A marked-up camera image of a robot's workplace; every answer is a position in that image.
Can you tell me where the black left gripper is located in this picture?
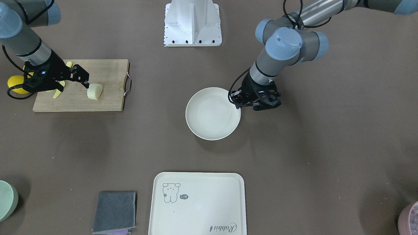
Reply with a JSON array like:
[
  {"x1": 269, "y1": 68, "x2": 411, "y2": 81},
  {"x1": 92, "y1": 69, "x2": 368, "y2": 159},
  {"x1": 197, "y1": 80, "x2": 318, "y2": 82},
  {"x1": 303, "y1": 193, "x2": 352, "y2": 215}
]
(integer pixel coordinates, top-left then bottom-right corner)
[{"x1": 229, "y1": 71, "x2": 281, "y2": 111}]

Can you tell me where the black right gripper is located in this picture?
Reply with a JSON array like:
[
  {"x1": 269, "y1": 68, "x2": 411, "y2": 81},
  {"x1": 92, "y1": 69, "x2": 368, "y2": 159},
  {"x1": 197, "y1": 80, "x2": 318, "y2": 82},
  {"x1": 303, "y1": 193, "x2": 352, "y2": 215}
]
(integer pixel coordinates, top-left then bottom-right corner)
[{"x1": 22, "y1": 49, "x2": 89, "y2": 93}]

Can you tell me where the beige round plate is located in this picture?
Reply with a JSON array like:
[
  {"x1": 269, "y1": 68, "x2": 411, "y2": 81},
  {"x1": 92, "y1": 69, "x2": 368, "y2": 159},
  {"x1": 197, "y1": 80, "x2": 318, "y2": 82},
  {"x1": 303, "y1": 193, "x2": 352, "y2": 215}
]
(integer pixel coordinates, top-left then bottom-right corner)
[{"x1": 185, "y1": 87, "x2": 241, "y2": 140}]

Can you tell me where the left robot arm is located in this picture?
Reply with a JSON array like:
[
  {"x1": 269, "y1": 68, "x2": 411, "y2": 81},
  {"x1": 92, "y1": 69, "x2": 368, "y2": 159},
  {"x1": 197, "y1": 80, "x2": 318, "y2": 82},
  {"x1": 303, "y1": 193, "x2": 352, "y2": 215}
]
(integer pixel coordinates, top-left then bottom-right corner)
[{"x1": 228, "y1": 0, "x2": 417, "y2": 111}]

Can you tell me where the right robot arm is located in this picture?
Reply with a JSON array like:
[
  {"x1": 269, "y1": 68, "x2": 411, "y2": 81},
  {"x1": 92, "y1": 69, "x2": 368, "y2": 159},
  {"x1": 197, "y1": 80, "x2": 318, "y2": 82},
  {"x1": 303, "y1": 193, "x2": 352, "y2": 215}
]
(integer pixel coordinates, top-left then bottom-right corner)
[{"x1": 0, "y1": 0, "x2": 89, "y2": 100}]

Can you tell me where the cream rabbit tray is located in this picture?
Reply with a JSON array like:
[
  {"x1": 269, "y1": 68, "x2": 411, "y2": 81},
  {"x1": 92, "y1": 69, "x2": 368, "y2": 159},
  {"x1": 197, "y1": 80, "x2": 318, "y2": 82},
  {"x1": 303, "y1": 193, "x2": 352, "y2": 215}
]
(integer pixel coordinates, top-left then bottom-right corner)
[{"x1": 148, "y1": 172, "x2": 247, "y2": 235}]

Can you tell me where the yellow plastic knife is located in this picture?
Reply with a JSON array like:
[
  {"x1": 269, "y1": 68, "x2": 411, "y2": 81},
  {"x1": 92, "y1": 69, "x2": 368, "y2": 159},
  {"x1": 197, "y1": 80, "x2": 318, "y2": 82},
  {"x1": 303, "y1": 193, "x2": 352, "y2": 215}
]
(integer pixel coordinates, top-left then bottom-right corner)
[{"x1": 53, "y1": 61, "x2": 73, "y2": 99}]

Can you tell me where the wooden cutting board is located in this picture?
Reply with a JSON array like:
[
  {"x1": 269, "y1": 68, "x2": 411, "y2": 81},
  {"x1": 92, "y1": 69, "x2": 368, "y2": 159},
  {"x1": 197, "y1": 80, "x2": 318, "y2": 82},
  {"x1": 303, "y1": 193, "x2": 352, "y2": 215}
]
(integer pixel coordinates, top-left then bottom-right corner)
[{"x1": 33, "y1": 59, "x2": 133, "y2": 112}]

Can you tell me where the lower whole lemon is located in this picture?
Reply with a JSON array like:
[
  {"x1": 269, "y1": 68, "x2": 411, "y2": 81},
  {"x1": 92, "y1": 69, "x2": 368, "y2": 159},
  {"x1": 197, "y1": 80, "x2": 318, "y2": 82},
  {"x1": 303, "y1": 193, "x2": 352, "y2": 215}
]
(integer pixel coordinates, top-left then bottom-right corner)
[{"x1": 7, "y1": 75, "x2": 30, "y2": 95}]

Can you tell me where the green bowl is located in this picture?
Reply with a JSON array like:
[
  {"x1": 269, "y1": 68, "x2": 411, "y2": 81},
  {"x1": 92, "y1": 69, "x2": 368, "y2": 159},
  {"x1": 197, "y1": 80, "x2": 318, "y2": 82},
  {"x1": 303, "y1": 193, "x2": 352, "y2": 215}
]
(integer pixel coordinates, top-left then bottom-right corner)
[{"x1": 0, "y1": 180, "x2": 18, "y2": 222}]

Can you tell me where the grey folded cloth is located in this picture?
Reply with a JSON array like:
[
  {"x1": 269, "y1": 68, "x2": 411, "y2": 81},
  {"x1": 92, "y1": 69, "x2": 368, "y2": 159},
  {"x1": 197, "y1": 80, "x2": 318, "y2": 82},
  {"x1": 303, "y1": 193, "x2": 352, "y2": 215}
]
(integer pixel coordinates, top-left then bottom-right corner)
[{"x1": 92, "y1": 191, "x2": 137, "y2": 235}]

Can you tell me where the pink bowl with ice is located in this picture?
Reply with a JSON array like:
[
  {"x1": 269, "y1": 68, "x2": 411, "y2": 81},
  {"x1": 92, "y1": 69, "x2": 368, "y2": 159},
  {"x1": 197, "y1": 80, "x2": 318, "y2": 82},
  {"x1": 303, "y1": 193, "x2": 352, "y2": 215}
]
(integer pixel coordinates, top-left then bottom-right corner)
[{"x1": 397, "y1": 202, "x2": 418, "y2": 235}]

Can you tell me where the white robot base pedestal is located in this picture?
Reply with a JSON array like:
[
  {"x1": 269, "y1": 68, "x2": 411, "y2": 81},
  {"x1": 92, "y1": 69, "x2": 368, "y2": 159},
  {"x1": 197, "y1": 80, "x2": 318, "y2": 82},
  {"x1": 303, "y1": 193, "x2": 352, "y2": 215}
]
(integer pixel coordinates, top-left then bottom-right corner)
[{"x1": 163, "y1": 0, "x2": 222, "y2": 47}]

